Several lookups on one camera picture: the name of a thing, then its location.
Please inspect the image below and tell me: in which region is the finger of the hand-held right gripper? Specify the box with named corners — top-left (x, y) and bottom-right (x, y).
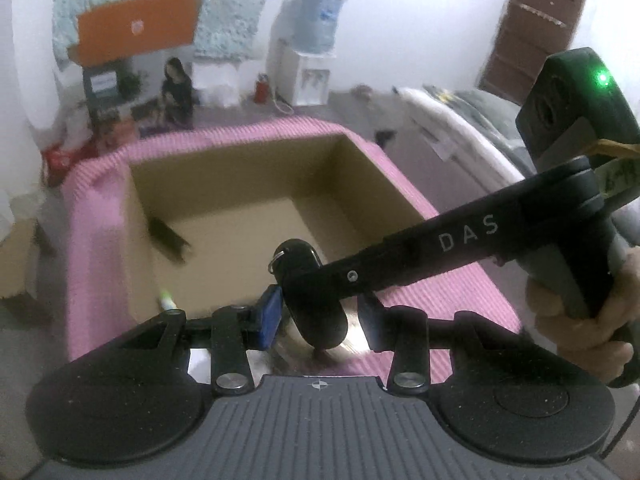
top-left (282, 236), bottom-right (402, 307)

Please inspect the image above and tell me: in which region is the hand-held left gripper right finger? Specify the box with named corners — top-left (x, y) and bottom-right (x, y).
top-left (360, 292), bottom-right (525, 396)

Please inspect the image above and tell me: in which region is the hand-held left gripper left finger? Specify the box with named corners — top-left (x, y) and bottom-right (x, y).
top-left (117, 285), bottom-right (284, 396)

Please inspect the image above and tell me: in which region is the black oval case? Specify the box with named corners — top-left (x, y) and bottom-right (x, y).
top-left (271, 238), bottom-right (349, 349)

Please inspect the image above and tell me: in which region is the person's right hand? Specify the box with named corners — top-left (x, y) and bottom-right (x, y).
top-left (526, 247), bottom-right (640, 386)

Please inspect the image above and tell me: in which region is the yellow paper tag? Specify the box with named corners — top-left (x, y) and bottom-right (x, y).
top-left (590, 139), bottom-right (640, 196)

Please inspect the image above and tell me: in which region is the grey blanket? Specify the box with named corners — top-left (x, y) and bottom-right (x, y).
top-left (450, 87), bottom-right (546, 181)

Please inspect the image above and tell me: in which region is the pink ribbed mat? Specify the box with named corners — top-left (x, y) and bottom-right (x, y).
top-left (62, 115), bottom-right (523, 378)

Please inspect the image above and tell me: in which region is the white quilt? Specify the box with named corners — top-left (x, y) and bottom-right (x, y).
top-left (395, 85), bottom-right (526, 196)

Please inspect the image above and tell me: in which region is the brown door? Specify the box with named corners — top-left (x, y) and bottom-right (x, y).
top-left (477, 0), bottom-right (591, 98)

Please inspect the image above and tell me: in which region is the black rectangular object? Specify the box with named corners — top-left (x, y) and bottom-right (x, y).
top-left (149, 216), bottom-right (192, 264)

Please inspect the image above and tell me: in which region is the white water dispenser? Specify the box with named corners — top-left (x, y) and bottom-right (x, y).
top-left (267, 40), bottom-right (333, 107)

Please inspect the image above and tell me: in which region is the standing poster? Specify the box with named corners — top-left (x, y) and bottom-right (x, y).
top-left (161, 57), bottom-right (195, 130)

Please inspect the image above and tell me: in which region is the small brown cardboard box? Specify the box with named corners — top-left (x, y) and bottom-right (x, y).
top-left (0, 217), bottom-right (43, 303)

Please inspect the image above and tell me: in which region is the red bag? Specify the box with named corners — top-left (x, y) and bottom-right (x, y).
top-left (42, 137), bottom-right (101, 188)

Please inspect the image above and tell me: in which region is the blue water bottle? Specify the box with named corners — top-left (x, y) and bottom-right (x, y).
top-left (292, 0), bottom-right (347, 56)

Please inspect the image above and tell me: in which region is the dark box with label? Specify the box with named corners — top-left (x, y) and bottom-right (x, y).
top-left (82, 67), bottom-right (126, 112)

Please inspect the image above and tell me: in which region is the orange cardboard box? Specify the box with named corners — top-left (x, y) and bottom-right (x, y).
top-left (67, 0), bottom-right (206, 67)

